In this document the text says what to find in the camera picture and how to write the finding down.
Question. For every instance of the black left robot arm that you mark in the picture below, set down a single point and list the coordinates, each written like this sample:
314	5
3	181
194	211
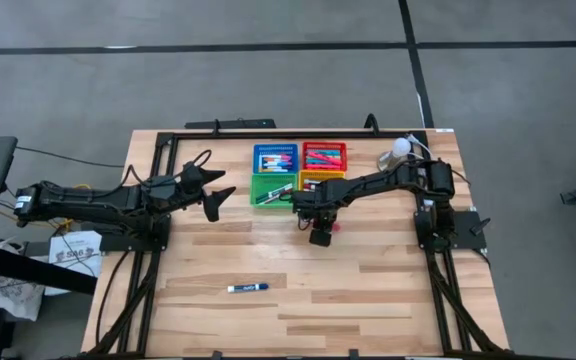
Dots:
93	200

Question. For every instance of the white printed paper sheet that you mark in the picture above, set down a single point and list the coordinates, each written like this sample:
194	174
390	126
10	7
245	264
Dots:
75	255

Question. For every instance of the white plastic bag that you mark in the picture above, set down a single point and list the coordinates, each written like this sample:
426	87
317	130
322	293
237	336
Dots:
15	295

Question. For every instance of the yellow-capped SKK marker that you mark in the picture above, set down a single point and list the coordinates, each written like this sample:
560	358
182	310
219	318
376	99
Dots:
275	168

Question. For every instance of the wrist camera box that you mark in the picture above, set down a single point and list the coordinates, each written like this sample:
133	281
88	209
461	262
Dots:
320	237
194	176

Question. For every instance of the green plastic basket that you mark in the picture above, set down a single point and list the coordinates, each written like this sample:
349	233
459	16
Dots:
260	202

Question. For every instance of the globe bulb lamp wooden base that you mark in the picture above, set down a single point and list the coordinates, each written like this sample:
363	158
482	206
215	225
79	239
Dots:
393	159

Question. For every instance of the blue plastic basket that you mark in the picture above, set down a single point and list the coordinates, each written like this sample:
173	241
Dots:
258	150

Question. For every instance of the cyan highlighter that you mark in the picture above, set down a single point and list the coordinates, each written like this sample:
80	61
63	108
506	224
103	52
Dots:
323	149

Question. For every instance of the small pink-capped marker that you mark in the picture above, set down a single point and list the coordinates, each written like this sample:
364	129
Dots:
283	160

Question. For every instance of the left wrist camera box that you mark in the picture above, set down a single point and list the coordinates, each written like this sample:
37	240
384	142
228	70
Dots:
194	176

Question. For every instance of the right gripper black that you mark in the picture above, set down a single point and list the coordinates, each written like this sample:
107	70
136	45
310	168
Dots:
318	205

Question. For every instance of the dark green Expo marker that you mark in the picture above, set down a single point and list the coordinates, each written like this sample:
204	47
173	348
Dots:
273	192

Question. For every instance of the pink highlighter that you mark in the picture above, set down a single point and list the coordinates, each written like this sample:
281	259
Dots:
328	159

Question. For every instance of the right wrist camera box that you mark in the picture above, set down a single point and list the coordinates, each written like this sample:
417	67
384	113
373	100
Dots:
320	237

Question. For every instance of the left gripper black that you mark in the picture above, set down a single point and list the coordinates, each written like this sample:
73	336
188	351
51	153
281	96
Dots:
188	192

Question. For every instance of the yellow plastic basket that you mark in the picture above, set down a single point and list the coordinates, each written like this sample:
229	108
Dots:
323	174

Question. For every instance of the blue Expo marker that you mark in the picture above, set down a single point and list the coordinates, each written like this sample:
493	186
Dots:
248	287

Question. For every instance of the purple-capped marker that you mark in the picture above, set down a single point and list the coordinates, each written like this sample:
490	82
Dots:
270	156

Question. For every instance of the black power strip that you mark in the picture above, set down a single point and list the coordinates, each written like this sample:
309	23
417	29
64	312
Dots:
228	124

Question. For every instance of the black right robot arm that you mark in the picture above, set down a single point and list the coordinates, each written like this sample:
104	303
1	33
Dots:
383	182

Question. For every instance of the red plastic basket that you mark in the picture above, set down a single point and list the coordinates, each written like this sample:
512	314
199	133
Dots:
305	145

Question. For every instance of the black metal robot frame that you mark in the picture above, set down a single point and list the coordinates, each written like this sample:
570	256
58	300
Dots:
168	300

